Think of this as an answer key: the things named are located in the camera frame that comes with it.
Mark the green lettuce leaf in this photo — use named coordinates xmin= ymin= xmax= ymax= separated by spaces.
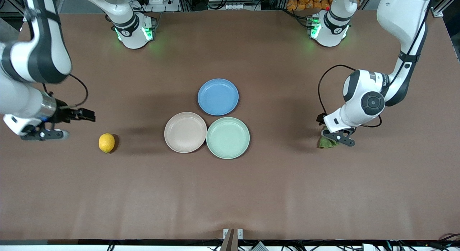
xmin=318 ymin=136 xmax=340 ymax=149

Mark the yellow lemon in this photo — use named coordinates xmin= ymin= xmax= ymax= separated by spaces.
xmin=98 ymin=133 xmax=115 ymax=154

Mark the mint green plate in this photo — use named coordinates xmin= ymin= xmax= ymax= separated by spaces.
xmin=206 ymin=117 xmax=250 ymax=160

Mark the pink plate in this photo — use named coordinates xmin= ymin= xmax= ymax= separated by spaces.
xmin=164 ymin=112 xmax=208 ymax=153

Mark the blue plate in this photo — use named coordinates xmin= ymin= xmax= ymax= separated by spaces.
xmin=197 ymin=78 xmax=239 ymax=116

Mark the brown table cover sheet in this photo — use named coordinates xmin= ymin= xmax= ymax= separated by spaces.
xmin=0 ymin=9 xmax=460 ymax=241

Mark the bag of oranges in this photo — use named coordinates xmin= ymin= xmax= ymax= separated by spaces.
xmin=286 ymin=0 xmax=334 ymax=12

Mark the white power strip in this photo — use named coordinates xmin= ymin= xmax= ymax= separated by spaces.
xmin=142 ymin=0 xmax=180 ymax=12

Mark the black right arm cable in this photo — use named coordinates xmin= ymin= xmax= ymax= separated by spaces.
xmin=42 ymin=74 xmax=89 ymax=109

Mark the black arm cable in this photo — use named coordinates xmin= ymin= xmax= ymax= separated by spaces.
xmin=318 ymin=0 xmax=433 ymax=128
xmin=42 ymin=74 xmax=89 ymax=109

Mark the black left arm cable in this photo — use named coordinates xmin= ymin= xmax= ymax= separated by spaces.
xmin=318 ymin=0 xmax=433 ymax=128

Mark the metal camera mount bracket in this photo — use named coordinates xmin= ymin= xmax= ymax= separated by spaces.
xmin=223 ymin=228 xmax=244 ymax=251

